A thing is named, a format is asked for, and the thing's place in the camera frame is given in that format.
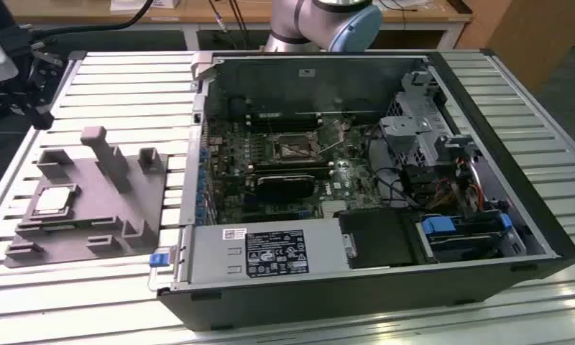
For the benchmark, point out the silver CPU green board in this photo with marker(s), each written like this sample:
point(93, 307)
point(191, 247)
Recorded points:
point(53, 199)

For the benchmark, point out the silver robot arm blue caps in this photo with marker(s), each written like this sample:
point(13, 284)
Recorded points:
point(293, 21)

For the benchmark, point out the black RAM slot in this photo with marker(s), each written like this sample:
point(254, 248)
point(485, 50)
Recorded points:
point(293, 170)
point(288, 125)
point(288, 115)
point(293, 165)

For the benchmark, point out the CPU socket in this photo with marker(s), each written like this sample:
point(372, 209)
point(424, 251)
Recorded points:
point(296, 149)

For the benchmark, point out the white box on desk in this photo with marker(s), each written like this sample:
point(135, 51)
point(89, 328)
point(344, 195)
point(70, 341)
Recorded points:
point(143, 6)

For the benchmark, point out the grey parts rack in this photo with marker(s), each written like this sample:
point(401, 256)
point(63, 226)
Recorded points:
point(101, 201)

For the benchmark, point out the blue case latch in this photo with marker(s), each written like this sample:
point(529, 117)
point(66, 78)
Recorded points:
point(159, 259)

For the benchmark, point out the silver power supply with label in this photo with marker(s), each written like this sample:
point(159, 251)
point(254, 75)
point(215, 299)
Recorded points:
point(215, 251)

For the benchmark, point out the black heat sink shroud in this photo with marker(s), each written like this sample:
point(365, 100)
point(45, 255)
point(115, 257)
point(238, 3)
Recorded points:
point(288, 187)

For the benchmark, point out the small silver heat sink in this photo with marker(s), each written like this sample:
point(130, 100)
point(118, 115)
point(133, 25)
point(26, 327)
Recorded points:
point(332, 208)

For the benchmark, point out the green motherboard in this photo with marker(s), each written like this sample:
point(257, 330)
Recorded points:
point(350, 179)

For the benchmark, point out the silver metal drive cage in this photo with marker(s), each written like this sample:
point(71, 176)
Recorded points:
point(413, 143)

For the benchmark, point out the wooden desk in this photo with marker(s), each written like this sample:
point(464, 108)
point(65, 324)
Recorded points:
point(413, 16)

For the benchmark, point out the black disk bay box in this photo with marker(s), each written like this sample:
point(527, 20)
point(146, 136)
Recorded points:
point(378, 237)

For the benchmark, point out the black open PC case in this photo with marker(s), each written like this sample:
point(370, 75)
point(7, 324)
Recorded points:
point(317, 305)

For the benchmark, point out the hard disk in blue carrier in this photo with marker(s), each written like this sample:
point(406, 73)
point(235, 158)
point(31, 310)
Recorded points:
point(438, 224)

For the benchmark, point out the brown wooden cabinet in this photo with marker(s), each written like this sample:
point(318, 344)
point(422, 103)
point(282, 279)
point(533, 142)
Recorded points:
point(532, 36)

